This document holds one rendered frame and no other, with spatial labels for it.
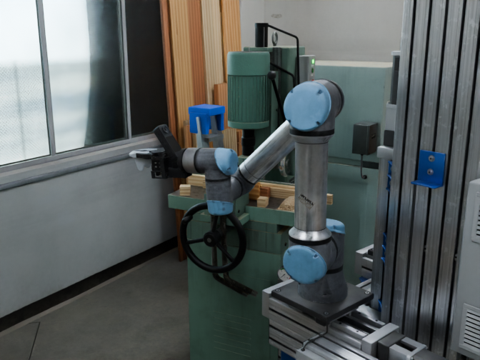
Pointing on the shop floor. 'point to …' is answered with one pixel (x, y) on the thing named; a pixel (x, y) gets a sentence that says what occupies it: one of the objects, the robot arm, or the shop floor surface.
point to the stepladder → (205, 113)
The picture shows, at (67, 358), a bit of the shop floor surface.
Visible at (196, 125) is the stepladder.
